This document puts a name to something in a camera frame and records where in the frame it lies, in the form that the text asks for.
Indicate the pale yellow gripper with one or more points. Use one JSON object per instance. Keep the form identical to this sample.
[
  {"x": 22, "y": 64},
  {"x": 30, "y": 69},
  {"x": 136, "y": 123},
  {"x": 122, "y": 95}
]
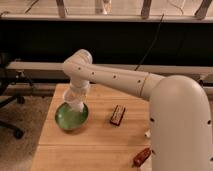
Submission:
[{"x": 75, "y": 94}]

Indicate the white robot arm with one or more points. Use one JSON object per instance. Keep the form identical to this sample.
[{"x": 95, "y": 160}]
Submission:
[{"x": 181, "y": 123}]

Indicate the green ceramic bowl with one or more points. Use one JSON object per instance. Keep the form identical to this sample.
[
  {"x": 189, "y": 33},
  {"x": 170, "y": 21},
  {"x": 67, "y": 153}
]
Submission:
[{"x": 68, "y": 119}]

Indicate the dark red candy bar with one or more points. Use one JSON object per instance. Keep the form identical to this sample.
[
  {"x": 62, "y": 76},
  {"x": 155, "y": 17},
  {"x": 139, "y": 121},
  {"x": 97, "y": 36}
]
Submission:
[{"x": 117, "y": 115}]

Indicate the black office chair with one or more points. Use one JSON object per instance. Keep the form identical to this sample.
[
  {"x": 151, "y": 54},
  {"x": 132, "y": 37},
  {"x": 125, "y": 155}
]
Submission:
[{"x": 4, "y": 82}]

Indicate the white plastic bottle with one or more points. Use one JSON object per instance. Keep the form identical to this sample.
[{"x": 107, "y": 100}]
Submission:
[{"x": 148, "y": 134}]

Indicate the red brown packet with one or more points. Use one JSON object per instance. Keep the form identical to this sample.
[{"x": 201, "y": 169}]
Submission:
[{"x": 141, "y": 157}]

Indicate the grey metal rail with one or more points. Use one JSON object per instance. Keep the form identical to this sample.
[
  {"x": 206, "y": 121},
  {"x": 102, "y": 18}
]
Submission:
[{"x": 53, "y": 71}]

